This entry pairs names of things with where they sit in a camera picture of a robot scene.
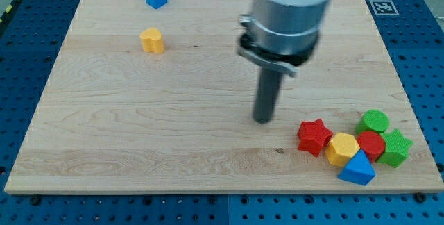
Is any blue triangle block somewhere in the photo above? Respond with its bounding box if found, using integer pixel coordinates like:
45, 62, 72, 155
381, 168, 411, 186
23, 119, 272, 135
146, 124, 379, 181
338, 150, 376, 186

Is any red cylinder block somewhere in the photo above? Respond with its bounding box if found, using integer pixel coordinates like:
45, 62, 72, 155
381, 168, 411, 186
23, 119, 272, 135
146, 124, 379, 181
357, 131, 386, 163

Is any red star block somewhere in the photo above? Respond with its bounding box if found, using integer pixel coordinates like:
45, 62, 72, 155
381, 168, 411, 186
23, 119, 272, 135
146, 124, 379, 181
297, 119, 334, 157

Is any wooden board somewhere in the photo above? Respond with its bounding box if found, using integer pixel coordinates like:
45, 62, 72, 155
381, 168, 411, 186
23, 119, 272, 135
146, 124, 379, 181
5, 0, 443, 195

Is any yellow black hazard tape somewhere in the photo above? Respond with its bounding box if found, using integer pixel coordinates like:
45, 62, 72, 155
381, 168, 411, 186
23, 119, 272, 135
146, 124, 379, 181
1, 0, 23, 26

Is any yellow hexagon block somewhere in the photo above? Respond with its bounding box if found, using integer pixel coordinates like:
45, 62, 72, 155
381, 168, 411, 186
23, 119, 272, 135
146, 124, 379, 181
325, 132, 360, 167

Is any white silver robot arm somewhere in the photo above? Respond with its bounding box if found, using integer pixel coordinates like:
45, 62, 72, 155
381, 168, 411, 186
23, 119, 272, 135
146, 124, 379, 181
237, 0, 330, 124

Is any yellow heart block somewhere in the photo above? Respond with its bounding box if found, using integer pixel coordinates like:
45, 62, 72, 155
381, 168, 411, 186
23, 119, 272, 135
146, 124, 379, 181
139, 28, 164, 53

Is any white fiducial marker tag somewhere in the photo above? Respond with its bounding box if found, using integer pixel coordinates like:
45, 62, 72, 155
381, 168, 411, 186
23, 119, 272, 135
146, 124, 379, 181
370, 0, 399, 16

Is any green cylinder block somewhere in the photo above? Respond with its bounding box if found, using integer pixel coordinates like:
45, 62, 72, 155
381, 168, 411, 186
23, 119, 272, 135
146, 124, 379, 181
355, 109, 390, 135

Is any green star block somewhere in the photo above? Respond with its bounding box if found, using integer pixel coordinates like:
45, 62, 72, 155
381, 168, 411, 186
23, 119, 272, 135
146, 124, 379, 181
376, 129, 413, 168

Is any silver black tool mount clamp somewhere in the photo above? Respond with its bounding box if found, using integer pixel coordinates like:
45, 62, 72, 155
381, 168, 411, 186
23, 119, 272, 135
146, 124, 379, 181
237, 15, 318, 77

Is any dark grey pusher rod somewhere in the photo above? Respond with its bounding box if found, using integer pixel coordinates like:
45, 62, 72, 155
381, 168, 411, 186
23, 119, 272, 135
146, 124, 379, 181
253, 68, 283, 124

